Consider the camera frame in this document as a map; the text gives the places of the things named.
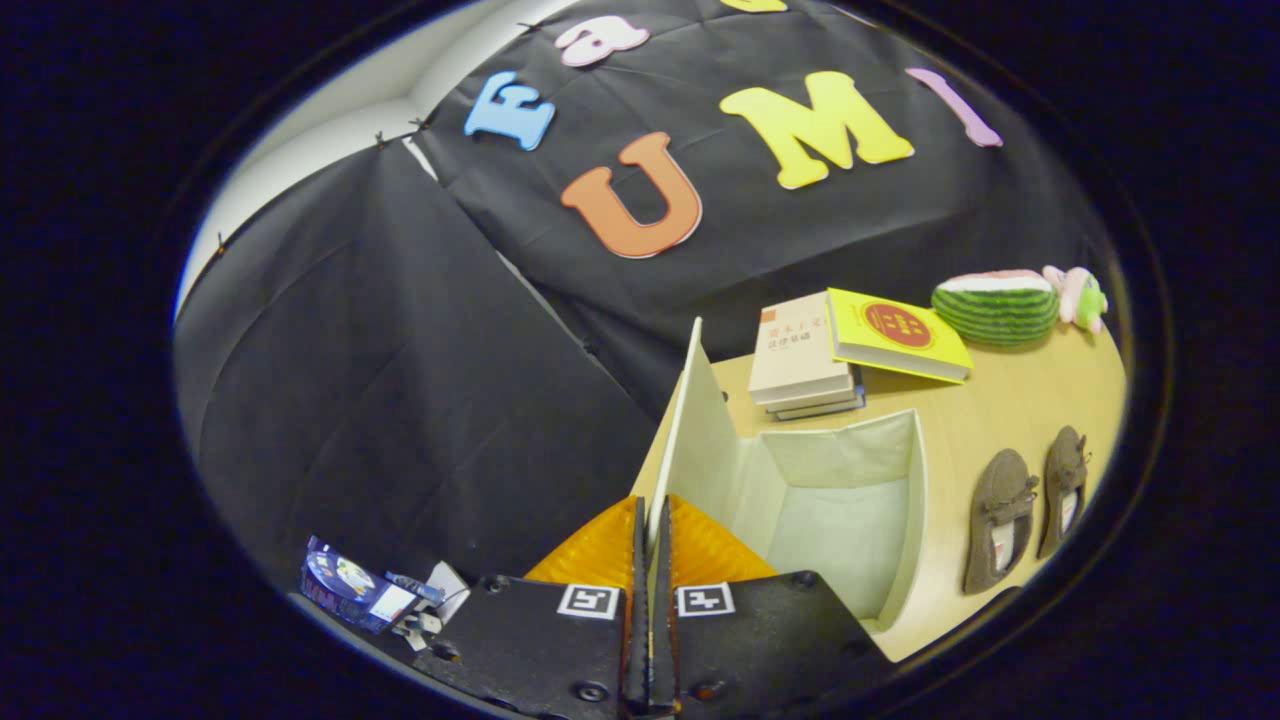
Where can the beige book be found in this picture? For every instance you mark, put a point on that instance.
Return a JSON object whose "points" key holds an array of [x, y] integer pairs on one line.
{"points": [[795, 350]]}

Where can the watermelon slice plush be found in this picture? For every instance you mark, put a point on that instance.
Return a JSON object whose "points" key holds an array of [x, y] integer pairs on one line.
{"points": [[995, 315]]}

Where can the pink and green plush toy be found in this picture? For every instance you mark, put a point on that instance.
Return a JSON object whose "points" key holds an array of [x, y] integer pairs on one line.
{"points": [[1078, 295]]}

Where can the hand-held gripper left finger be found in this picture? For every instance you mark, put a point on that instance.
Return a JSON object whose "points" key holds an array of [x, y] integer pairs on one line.
{"points": [[638, 650]]}

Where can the blue cover book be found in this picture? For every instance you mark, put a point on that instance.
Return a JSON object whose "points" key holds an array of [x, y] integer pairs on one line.
{"points": [[825, 408]]}

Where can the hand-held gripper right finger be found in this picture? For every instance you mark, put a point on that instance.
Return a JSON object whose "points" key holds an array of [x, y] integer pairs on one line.
{"points": [[664, 650]]}

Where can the pale fabric storage box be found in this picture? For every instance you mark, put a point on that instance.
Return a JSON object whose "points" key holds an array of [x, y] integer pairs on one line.
{"points": [[840, 520]]}

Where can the brown fuzzy shoe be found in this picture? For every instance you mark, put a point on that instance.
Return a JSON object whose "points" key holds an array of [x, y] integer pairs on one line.
{"points": [[1065, 470], [995, 500]]}

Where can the blue printed packet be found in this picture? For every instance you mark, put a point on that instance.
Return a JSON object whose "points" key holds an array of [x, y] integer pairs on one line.
{"points": [[345, 585]]}

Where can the yellow book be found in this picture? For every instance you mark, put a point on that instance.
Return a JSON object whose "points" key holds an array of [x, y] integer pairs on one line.
{"points": [[900, 330]]}

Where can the white paper piece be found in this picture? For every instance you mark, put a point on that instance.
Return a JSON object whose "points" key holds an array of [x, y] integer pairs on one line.
{"points": [[445, 582]]}

